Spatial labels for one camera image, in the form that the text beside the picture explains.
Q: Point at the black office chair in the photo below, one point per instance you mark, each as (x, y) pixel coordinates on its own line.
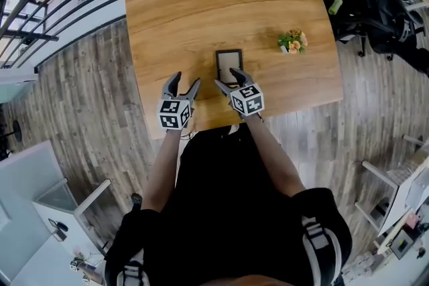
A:
(388, 26)
(352, 20)

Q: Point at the small dark box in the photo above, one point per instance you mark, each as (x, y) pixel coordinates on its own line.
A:
(59, 237)

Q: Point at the black picture frame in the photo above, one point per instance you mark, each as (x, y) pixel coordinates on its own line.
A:
(226, 63)

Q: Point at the white desk with slanted leg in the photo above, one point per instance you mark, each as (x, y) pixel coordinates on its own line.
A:
(77, 237)

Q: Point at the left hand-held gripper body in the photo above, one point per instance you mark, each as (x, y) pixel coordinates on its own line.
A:
(174, 115)

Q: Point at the glass desk divider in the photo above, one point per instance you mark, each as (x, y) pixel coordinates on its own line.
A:
(55, 197)

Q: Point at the white desk with bar legs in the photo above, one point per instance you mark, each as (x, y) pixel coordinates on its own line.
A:
(378, 173)

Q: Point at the potted flowers in white pot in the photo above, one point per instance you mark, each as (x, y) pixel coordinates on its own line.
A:
(291, 43)

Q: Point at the small pink item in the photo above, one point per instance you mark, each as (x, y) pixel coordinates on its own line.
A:
(415, 221)

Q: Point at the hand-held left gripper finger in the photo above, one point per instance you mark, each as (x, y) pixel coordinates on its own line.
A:
(171, 87)
(193, 90)

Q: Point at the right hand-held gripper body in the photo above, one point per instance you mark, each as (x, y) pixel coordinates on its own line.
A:
(248, 100)

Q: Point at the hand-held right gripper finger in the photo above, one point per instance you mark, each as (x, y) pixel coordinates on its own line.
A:
(242, 78)
(225, 89)

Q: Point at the grey device with green screen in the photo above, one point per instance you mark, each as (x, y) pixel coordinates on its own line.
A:
(402, 244)

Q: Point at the black metal railing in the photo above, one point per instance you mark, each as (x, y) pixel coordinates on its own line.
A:
(33, 37)

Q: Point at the person's left forearm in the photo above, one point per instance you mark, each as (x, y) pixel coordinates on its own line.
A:
(164, 170)

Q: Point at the person's right forearm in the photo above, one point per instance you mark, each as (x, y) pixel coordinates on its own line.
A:
(275, 157)

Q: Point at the person's black clothing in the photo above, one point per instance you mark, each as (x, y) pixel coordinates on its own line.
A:
(228, 194)

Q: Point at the black computer mouse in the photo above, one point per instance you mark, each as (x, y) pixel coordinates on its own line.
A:
(62, 227)

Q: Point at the white partition panel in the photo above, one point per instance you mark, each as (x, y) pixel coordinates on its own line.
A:
(27, 177)

